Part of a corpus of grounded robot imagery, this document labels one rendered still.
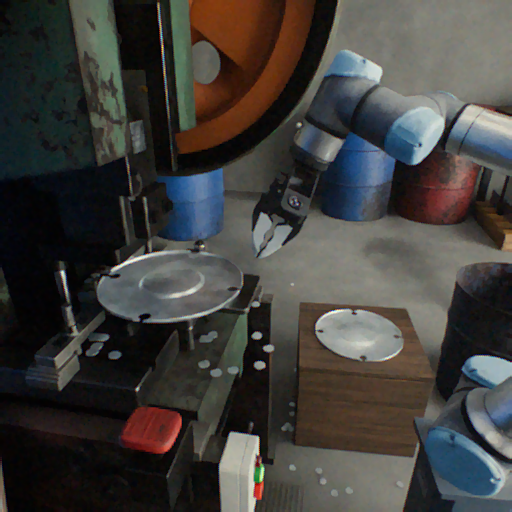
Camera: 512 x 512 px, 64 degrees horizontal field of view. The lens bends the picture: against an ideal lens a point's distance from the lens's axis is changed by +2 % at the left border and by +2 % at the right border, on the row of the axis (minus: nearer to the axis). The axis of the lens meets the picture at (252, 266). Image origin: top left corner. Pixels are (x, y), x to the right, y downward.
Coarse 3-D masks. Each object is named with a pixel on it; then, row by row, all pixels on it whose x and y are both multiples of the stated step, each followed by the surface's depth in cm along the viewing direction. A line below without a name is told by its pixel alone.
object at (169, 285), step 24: (144, 264) 90; (168, 264) 90; (192, 264) 90; (216, 264) 90; (120, 288) 80; (144, 288) 79; (168, 288) 79; (192, 288) 79; (216, 288) 80; (240, 288) 80; (120, 312) 72; (144, 312) 72; (168, 312) 72; (192, 312) 72
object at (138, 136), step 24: (144, 72) 72; (144, 96) 73; (144, 120) 73; (144, 144) 74; (144, 168) 75; (144, 192) 72; (72, 216) 72; (96, 216) 71; (120, 216) 70; (144, 216) 71; (168, 216) 81; (72, 240) 74; (96, 240) 73; (120, 240) 72
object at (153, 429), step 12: (144, 408) 55; (156, 408) 55; (132, 420) 53; (144, 420) 53; (156, 420) 53; (168, 420) 53; (180, 420) 54; (132, 432) 52; (144, 432) 52; (156, 432) 52; (168, 432) 52; (132, 444) 51; (144, 444) 50; (156, 444) 50; (168, 444) 51
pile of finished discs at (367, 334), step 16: (320, 320) 146; (336, 320) 146; (352, 320) 146; (368, 320) 146; (384, 320) 146; (320, 336) 137; (336, 336) 137; (352, 336) 136; (368, 336) 136; (384, 336) 137; (400, 336) 138; (336, 352) 129; (352, 352) 130; (368, 352) 130; (384, 352) 130
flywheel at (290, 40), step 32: (192, 0) 91; (224, 0) 90; (256, 0) 89; (288, 0) 85; (320, 0) 92; (192, 32) 95; (224, 32) 93; (256, 32) 92; (288, 32) 87; (224, 64) 96; (256, 64) 95; (288, 64) 90; (224, 96) 99; (256, 96) 95; (192, 128) 101; (224, 128) 99
